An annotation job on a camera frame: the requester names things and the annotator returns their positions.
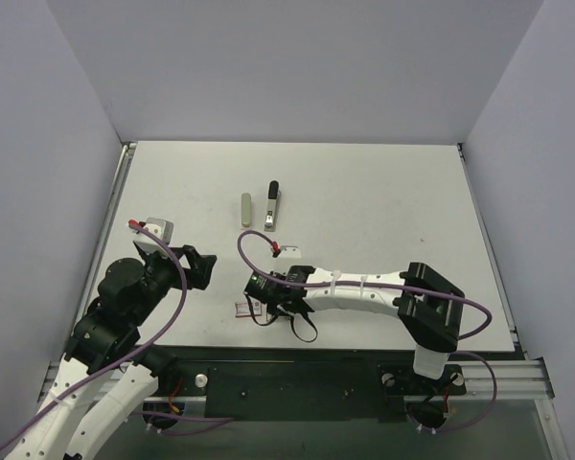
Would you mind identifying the beige stapler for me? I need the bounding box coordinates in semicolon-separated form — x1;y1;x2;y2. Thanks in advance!
241;193;252;228

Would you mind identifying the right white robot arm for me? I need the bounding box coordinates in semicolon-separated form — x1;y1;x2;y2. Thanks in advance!
244;263;465;392

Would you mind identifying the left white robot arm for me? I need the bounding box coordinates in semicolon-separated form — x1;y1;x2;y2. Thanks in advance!
8;244;217;459

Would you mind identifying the red white staple box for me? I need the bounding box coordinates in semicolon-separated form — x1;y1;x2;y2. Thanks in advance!
235;301;263;318

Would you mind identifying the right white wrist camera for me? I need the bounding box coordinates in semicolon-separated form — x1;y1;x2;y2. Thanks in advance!
272;245;302;260

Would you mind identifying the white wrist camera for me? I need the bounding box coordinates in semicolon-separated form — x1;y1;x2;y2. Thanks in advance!
272;245;302;260
128;218;174;256

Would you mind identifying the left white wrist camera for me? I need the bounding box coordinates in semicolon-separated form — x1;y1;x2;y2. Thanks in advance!
128;218;174;256

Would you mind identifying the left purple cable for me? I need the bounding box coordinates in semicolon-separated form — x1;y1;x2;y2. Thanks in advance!
0;219;234;456

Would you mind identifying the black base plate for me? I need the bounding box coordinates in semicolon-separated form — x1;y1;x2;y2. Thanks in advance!
119;342;471;425

